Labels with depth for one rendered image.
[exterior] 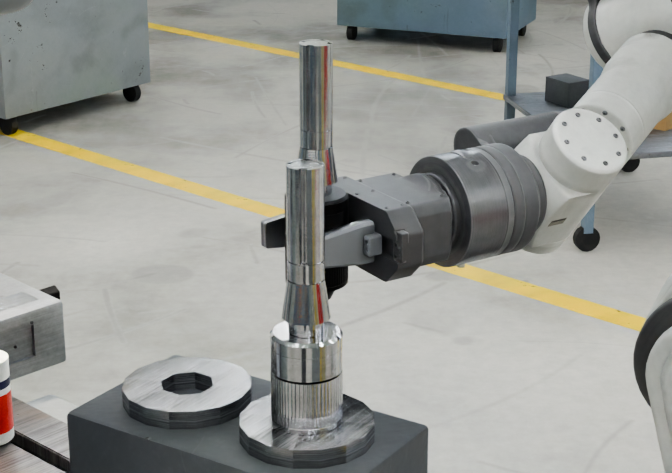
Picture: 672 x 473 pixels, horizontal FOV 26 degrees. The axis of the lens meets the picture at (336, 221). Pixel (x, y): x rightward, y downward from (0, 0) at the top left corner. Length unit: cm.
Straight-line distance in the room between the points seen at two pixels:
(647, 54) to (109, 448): 60
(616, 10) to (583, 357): 248
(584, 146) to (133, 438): 42
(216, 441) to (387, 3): 649
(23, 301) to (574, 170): 64
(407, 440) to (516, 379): 269
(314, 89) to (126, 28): 518
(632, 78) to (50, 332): 65
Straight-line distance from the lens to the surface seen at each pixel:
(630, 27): 137
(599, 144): 116
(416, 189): 110
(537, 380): 366
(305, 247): 91
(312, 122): 104
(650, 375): 132
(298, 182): 89
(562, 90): 499
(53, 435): 141
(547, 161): 116
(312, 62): 103
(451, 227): 109
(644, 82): 129
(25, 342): 152
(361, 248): 106
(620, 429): 345
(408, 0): 736
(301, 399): 93
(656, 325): 133
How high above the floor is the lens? 154
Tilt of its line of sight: 19 degrees down
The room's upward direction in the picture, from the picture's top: straight up
